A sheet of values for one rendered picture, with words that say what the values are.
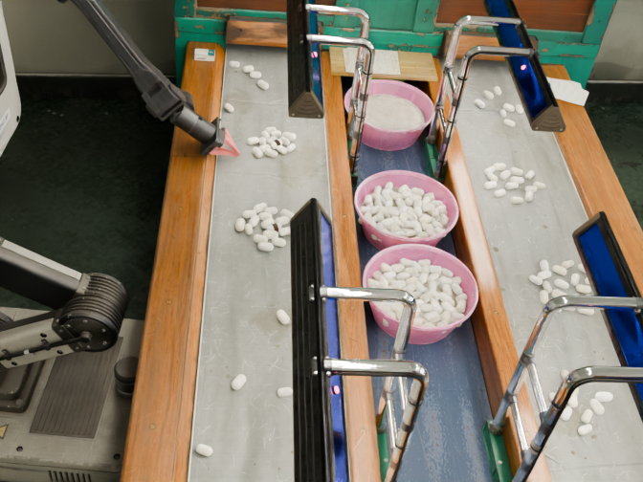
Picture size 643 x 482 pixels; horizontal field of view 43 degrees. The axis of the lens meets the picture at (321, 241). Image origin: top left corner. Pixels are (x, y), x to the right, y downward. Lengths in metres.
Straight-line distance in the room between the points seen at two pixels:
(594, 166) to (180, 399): 1.34
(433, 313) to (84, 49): 2.23
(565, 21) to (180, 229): 1.44
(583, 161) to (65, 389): 1.50
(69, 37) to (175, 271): 1.92
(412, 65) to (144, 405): 1.44
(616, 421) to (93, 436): 1.13
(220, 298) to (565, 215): 0.94
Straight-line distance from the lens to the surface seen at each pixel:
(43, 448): 1.95
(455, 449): 1.73
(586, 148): 2.44
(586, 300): 1.45
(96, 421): 1.96
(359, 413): 1.62
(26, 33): 3.63
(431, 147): 2.36
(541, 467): 1.65
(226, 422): 1.62
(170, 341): 1.71
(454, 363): 1.86
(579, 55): 2.82
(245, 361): 1.71
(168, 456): 1.56
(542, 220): 2.18
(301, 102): 1.81
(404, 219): 2.06
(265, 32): 2.56
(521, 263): 2.04
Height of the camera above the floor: 2.09
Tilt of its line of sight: 44 degrees down
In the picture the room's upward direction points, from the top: 7 degrees clockwise
